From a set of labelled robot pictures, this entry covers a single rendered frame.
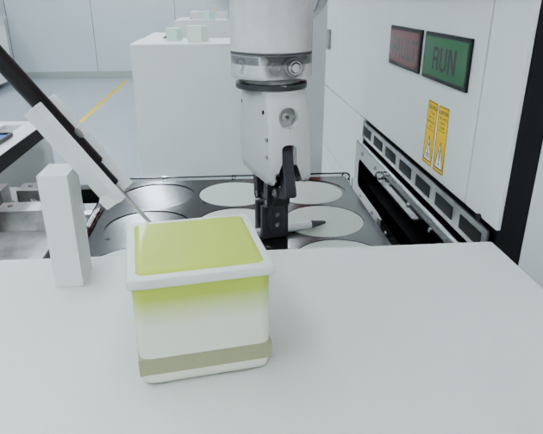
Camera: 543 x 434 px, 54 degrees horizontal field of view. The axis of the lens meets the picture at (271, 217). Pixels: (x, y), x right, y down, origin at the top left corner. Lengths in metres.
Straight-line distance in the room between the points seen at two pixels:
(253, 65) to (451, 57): 0.19
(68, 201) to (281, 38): 0.26
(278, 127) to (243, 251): 0.27
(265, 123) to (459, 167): 0.19
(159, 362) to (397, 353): 0.14
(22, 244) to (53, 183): 0.34
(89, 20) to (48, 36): 0.65
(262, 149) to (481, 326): 0.29
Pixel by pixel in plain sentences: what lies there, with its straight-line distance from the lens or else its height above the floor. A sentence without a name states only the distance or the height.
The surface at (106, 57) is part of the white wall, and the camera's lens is 8.73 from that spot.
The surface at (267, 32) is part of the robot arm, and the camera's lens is 0.53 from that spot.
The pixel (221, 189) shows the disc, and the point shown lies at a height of 0.90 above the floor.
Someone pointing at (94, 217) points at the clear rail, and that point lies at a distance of 0.71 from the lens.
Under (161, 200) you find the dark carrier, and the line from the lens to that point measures 0.75.
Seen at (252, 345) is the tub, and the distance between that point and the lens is 0.30.
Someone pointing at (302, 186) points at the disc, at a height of 0.90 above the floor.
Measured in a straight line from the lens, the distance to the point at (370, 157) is 0.81.
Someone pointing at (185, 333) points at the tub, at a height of 1.00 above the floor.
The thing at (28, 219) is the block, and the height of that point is 0.90.
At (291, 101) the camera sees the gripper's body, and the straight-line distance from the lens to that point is 0.54.
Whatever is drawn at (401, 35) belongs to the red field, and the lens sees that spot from 0.72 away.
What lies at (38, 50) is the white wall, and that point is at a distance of 8.97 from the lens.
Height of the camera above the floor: 1.16
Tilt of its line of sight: 23 degrees down
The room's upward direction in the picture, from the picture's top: straight up
